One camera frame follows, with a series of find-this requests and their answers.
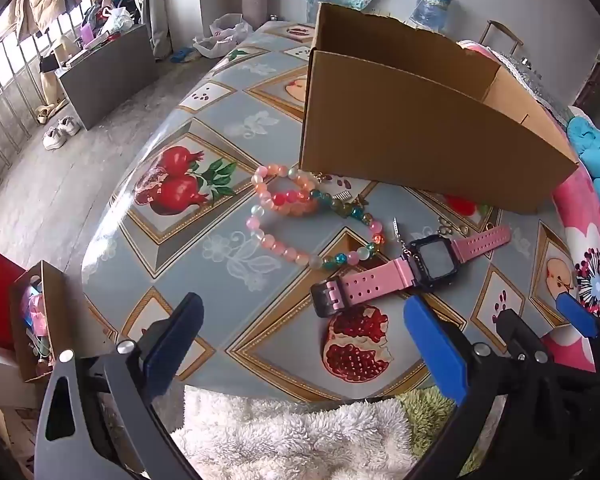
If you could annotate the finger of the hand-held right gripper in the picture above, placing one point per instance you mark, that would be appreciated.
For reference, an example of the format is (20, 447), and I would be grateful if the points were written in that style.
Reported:
(575, 312)
(517, 332)

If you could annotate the brown cardboard box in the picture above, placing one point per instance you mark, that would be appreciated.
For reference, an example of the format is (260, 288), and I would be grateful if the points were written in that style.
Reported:
(405, 130)

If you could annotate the silver comb shaped pendant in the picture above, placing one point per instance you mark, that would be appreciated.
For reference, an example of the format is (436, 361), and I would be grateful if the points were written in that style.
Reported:
(342, 195)

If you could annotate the pink and black wristwatch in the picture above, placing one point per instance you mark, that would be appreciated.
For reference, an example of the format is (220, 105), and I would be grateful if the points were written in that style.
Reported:
(375, 280)

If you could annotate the green fluffy cloth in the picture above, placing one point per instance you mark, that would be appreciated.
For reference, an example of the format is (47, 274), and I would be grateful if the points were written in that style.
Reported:
(430, 410)

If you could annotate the blue slippers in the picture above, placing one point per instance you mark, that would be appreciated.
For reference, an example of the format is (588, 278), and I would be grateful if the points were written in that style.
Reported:
(182, 55)

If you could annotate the small cardboard box of clutter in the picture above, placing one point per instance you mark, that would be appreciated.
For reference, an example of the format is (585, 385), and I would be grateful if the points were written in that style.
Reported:
(55, 310)

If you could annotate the lace trimmed pillow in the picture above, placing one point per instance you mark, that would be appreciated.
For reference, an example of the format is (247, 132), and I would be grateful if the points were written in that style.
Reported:
(530, 75)

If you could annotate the white plastic bag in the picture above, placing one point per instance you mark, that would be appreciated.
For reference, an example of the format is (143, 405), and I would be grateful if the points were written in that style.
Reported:
(225, 35)

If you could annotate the wooden chair frame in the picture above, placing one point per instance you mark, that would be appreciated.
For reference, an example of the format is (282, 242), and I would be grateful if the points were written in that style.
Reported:
(502, 35)

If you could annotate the pink floral blanket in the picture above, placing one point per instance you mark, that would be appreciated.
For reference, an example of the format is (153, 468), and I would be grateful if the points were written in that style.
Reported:
(585, 230)

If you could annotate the fruit print tablecloth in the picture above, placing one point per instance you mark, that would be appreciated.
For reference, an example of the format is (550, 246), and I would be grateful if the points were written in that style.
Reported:
(205, 280)

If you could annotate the gold swirl earring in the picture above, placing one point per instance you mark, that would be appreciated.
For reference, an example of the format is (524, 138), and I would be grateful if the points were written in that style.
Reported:
(445, 228)

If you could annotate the white curtain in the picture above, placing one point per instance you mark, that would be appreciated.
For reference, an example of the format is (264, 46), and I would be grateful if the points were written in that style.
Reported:
(160, 5)

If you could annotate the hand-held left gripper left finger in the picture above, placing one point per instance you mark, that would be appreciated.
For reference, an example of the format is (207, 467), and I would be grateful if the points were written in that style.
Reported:
(172, 350)

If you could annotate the white fluffy blanket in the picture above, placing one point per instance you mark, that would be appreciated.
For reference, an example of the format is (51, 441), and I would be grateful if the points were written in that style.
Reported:
(290, 440)

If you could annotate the grey cabinet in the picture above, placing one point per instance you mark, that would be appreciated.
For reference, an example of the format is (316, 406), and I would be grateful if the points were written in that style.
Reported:
(110, 80)

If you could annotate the pair of white shoes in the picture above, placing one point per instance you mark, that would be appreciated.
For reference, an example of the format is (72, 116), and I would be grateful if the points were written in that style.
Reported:
(60, 132)

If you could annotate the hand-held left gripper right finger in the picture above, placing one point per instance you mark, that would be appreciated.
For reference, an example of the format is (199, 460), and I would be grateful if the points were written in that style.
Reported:
(437, 352)

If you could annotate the blue plush toy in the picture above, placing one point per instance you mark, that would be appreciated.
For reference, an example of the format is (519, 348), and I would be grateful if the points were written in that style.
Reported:
(597, 155)

